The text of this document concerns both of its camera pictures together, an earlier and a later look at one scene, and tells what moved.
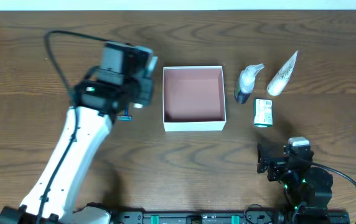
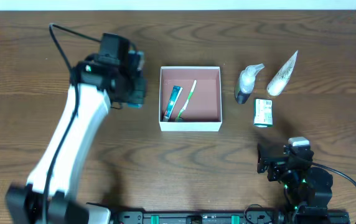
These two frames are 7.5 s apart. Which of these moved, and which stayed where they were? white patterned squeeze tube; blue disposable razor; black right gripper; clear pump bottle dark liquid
Moved: blue disposable razor
Stayed: white patterned squeeze tube; black right gripper; clear pump bottle dark liquid
